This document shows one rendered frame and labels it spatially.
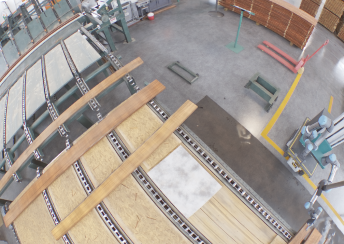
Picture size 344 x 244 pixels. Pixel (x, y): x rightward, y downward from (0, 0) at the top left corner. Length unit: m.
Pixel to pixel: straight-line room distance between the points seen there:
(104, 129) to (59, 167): 0.81
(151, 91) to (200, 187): 1.26
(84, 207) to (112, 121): 1.07
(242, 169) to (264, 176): 0.41
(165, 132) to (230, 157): 1.28
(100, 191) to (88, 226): 0.47
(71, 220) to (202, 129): 2.34
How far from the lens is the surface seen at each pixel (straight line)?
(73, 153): 2.05
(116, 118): 1.89
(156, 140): 1.62
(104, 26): 4.20
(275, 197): 2.78
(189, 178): 1.55
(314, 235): 2.27
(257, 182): 2.63
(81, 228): 2.00
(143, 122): 1.79
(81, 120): 2.46
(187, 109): 1.75
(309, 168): 2.89
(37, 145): 2.59
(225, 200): 1.62
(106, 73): 3.26
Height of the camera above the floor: 2.38
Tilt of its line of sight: 60 degrees down
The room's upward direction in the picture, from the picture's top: 10 degrees counter-clockwise
